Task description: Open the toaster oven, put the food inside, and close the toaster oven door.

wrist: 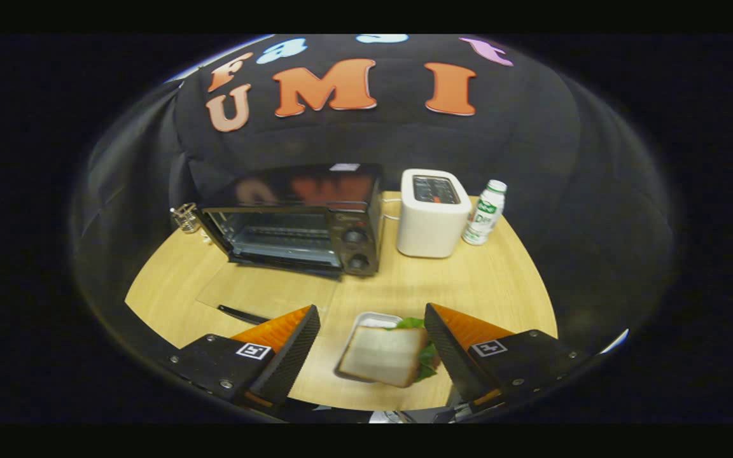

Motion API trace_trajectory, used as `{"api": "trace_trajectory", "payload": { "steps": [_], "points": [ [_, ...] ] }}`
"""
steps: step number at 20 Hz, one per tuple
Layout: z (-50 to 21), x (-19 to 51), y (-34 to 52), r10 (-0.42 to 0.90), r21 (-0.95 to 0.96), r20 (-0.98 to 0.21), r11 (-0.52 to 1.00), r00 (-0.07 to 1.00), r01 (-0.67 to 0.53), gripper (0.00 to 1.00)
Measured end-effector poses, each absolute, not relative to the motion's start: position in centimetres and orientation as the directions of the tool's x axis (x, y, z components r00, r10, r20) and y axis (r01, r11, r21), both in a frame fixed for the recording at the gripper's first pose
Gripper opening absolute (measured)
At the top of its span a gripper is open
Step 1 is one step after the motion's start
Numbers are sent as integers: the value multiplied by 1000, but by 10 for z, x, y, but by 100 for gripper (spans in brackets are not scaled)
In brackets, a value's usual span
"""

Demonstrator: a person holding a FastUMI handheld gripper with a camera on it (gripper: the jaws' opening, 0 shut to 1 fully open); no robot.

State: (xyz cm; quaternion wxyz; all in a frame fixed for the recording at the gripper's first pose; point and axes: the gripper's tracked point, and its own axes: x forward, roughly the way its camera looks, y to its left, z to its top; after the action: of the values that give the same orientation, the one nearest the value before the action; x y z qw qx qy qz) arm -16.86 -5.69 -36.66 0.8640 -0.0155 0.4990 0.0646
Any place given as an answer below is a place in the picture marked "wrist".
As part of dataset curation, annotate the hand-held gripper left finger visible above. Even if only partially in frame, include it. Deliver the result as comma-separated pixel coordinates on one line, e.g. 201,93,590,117
164,305,321,411

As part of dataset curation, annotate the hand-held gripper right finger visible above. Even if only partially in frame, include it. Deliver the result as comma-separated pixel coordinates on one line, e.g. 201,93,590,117
424,303,596,408

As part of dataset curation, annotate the lettuce sandwich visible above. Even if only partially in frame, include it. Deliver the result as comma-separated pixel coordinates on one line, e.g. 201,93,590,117
338,317,442,389

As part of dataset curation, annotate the black toaster oven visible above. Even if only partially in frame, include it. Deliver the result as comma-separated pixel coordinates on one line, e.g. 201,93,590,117
196,163,385,325

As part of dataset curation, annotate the white pop-up toaster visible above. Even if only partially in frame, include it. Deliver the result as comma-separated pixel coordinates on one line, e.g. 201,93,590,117
396,169,473,259

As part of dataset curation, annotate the white plastic tray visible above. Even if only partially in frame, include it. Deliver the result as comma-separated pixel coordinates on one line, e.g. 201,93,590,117
333,312,405,382

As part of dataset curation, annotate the white green-label bottle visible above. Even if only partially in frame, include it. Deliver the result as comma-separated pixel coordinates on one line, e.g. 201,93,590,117
461,180,508,246

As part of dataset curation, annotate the small metal wire holder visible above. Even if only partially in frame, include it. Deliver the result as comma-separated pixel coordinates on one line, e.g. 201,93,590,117
171,204,202,234

